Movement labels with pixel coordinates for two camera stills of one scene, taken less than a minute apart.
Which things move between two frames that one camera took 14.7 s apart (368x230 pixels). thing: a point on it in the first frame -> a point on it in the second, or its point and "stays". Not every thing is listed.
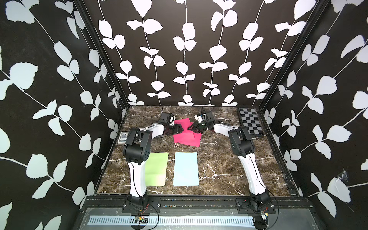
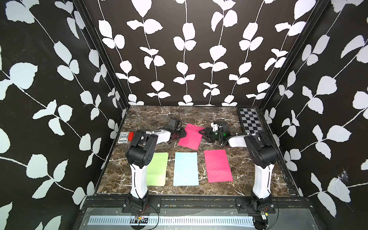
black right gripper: [195, 127] -> [207, 133]
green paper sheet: [155, 167] stays
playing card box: [123, 137] stays
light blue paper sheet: [186, 169] stays
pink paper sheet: [185, 123] -> [193, 138]
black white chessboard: [249, 118] stays
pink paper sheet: [188, 137] -> [217, 166]
